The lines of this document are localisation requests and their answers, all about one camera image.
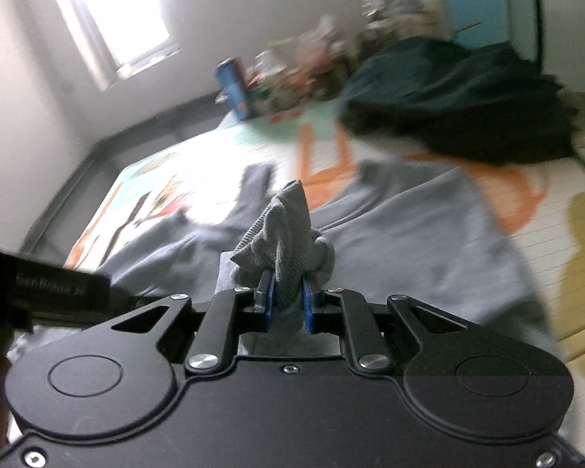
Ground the window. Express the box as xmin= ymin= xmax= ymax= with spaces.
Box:
xmin=44 ymin=0 xmax=183 ymax=91

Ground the teal door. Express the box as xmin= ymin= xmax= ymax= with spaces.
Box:
xmin=436 ymin=0 xmax=512 ymax=50

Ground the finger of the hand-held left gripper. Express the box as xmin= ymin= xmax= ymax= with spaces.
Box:
xmin=107 ymin=287 xmax=176 ymax=310

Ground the blue drink can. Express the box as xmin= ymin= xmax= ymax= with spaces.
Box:
xmin=216 ymin=57 xmax=250 ymax=121

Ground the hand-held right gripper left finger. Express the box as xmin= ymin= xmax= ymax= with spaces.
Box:
xmin=111 ymin=270 xmax=276 ymax=376

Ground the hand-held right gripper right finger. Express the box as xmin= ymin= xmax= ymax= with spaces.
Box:
xmin=303 ymin=278 xmax=473 ymax=376

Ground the pile of assorted clutter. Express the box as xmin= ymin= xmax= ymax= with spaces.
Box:
xmin=246 ymin=0 xmax=449 ymax=108

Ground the grey bed rail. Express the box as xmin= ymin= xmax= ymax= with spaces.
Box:
xmin=22 ymin=90 xmax=225 ymax=254

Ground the dark green garment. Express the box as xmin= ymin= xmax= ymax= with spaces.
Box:
xmin=339 ymin=38 xmax=581 ymax=167

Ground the grey sweatshirt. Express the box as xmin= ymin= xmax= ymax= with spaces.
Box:
xmin=10 ymin=161 xmax=551 ymax=352

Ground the black pole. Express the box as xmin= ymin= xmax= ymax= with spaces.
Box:
xmin=530 ymin=0 xmax=548 ymax=70

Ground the printed foam play mat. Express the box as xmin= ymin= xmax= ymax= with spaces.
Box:
xmin=66 ymin=102 xmax=585 ymax=371

